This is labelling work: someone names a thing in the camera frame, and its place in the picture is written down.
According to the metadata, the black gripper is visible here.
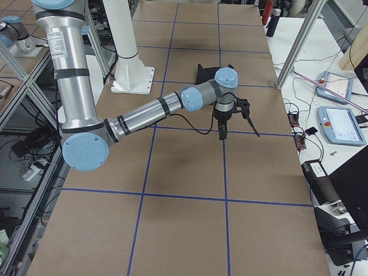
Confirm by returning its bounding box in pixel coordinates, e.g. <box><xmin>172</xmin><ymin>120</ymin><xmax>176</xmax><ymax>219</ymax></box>
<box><xmin>214</xmin><ymin>109</ymin><xmax>232</xmax><ymax>140</ymax></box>

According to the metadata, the black printed t-shirt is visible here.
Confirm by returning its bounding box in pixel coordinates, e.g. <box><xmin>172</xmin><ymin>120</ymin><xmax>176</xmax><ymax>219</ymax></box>
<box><xmin>195</xmin><ymin>64</ymin><xmax>239</xmax><ymax>89</ymax></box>

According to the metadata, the neighbour grey robot arm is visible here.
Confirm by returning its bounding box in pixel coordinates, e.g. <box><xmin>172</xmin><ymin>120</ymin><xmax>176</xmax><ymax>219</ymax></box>
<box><xmin>1</xmin><ymin>16</ymin><xmax>43</xmax><ymax>58</ymax></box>

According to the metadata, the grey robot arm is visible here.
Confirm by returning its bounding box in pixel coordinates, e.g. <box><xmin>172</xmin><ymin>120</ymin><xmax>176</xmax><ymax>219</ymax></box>
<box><xmin>33</xmin><ymin>1</ymin><xmax>238</xmax><ymax>171</ymax></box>

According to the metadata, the black orange usb hub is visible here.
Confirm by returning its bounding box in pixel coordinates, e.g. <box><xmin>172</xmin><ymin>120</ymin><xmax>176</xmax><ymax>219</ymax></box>
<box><xmin>293</xmin><ymin>133</ymin><xmax>306</xmax><ymax>151</ymax></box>

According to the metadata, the near blue teach pendant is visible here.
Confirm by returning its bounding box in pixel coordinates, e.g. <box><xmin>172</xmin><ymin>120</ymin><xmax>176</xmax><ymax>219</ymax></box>
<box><xmin>317</xmin><ymin>106</ymin><xmax>366</xmax><ymax>147</ymax></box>

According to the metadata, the blue teach pendant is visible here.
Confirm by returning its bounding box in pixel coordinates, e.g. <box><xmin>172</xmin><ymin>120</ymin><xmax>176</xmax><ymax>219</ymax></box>
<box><xmin>316</xmin><ymin>71</ymin><xmax>353</xmax><ymax>105</ymax></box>
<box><xmin>317</xmin><ymin>106</ymin><xmax>366</xmax><ymax>147</ymax></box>

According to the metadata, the black water bottle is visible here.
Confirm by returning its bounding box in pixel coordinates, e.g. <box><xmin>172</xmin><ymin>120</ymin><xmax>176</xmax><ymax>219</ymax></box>
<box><xmin>266</xmin><ymin>9</ymin><xmax>282</xmax><ymax>37</ymax></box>

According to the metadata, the black box device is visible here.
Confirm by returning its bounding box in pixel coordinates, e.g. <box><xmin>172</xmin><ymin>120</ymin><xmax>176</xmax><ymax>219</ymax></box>
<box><xmin>301</xmin><ymin>159</ymin><xmax>340</xmax><ymax>206</ymax></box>

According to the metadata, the far blue teach pendant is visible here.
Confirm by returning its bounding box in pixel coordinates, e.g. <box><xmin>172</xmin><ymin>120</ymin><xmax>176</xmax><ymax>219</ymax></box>
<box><xmin>316</xmin><ymin>71</ymin><xmax>353</xmax><ymax>105</ymax></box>

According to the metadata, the red water bottle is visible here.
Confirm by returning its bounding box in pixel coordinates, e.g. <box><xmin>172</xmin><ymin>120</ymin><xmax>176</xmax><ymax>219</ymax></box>
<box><xmin>262</xmin><ymin>0</ymin><xmax>274</xmax><ymax>25</ymax></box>

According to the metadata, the blue centre tape line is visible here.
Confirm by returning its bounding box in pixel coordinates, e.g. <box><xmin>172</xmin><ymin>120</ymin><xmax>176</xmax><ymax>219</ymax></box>
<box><xmin>126</xmin><ymin>4</ymin><xmax>179</xmax><ymax>276</ymax></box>

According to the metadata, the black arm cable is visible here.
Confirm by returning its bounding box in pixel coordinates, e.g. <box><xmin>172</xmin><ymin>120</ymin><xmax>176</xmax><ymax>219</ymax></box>
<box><xmin>169</xmin><ymin>105</ymin><xmax>216</xmax><ymax>136</ymax></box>

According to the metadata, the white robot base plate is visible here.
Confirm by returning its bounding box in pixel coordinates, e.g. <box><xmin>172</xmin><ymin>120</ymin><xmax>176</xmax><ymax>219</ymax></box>
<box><xmin>103</xmin><ymin>0</ymin><xmax>155</xmax><ymax>94</ymax></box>

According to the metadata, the aluminium profile post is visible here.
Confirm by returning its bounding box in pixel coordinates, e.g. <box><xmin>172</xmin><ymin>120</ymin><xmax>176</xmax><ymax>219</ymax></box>
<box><xmin>275</xmin><ymin>0</ymin><xmax>326</xmax><ymax>90</ymax></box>

